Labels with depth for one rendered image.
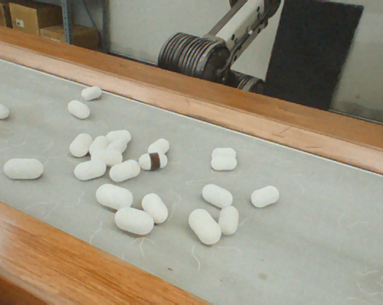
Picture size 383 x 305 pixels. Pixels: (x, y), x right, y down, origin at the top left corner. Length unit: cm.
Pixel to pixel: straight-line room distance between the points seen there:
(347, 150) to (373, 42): 189
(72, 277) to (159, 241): 9
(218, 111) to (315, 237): 26
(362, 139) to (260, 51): 199
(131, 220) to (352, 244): 21
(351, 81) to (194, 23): 112
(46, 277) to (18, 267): 2
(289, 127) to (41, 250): 37
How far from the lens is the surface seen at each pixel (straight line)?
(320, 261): 36
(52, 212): 37
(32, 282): 28
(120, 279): 27
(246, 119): 54
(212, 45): 78
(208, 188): 37
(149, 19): 284
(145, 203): 35
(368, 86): 245
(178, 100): 57
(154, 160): 41
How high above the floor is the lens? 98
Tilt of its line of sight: 30 degrees down
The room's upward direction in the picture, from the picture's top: 7 degrees clockwise
